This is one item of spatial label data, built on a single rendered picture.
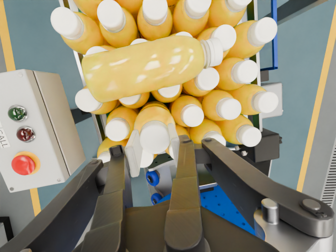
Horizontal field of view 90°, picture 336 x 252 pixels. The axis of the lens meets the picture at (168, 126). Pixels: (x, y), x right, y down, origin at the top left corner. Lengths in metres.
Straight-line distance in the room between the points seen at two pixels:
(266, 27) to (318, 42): 1.60
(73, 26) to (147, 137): 0.21
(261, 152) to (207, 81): 0.26
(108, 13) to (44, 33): 1.33
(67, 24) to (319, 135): 2.04
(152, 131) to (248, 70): 0.21
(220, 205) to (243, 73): 0.30
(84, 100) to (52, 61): 1.28
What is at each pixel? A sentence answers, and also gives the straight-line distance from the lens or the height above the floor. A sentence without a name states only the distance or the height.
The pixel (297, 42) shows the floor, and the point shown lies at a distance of 1.83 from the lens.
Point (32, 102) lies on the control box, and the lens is 0.35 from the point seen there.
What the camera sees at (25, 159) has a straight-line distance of 0.37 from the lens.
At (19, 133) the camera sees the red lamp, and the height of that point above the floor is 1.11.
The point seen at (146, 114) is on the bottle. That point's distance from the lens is 0.25.
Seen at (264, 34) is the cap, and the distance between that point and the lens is 0.36.
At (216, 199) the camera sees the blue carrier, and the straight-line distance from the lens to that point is 0.47.
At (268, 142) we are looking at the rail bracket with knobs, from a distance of 0.50.
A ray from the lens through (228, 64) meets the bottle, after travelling 0.36.
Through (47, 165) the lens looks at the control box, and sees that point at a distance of 0.37.
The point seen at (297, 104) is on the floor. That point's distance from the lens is 1.86.
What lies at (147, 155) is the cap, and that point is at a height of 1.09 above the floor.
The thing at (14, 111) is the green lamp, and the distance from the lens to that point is 0.35.
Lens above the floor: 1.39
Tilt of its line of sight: 76 degrees down
